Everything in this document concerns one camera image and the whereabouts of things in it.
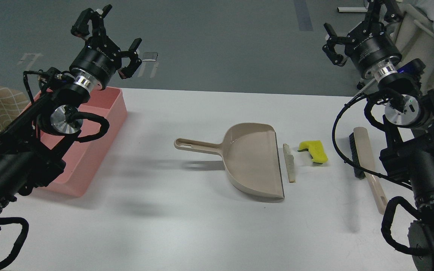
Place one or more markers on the white office chair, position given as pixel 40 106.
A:
pixel 414 37

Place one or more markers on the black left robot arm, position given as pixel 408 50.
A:
pixel 33 145

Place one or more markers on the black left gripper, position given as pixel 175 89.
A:
pixel 100 57

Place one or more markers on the beige plastic dustpan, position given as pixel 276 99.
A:
pixel 249 152

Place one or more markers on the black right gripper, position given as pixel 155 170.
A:
pixel 371 43

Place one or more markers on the beige brush with black bristles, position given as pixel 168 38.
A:
pixel 362 155

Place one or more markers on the pink plastic bin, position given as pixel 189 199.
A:
pixel 84 159

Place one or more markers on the yellow sponge piece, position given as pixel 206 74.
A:
pixel 316 150

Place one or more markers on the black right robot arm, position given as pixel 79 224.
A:
pixel 405 115

